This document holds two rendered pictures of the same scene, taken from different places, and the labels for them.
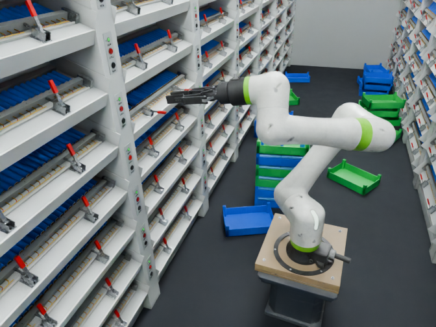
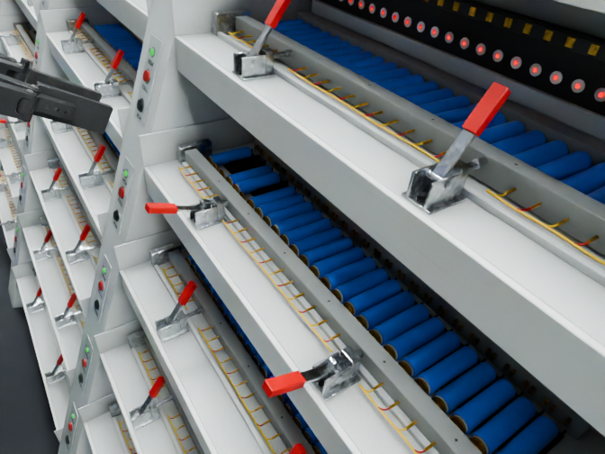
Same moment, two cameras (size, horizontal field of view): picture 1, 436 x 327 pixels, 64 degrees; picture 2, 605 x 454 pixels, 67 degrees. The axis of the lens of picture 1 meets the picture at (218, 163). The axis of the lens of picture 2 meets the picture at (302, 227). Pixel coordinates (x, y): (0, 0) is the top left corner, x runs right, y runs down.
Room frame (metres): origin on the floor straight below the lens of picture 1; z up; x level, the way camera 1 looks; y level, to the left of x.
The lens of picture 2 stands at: (1.61, -0.14, 1.16)
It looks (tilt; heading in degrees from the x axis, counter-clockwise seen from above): 25 degrees down; 114
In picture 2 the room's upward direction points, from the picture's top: 23 degrees clockwise
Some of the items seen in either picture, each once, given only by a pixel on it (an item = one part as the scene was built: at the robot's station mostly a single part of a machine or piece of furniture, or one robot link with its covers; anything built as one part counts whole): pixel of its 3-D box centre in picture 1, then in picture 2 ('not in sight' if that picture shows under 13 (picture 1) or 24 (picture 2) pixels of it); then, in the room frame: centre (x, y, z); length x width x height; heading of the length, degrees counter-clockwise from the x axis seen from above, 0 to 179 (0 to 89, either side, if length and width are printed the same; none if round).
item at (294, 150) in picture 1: (282, 141); not in sight; (1.87, -0.40, 0.44); 0.30 x 0.20 x 0.08; 79
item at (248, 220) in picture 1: (248, 218); not in sight; (1.63, -0.18, 0.04); 0.30 x 0.20 x 0.08; 94
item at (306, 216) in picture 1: (305, 222); not in sight; (1.08, -0.35, 0.48); 0.16 x 0.13 x 0.19; 16
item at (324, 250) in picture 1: (316, 251); not in sight; (1.04, -0.40, 0.36); 0.26 x 0.15 x 0.06; 57
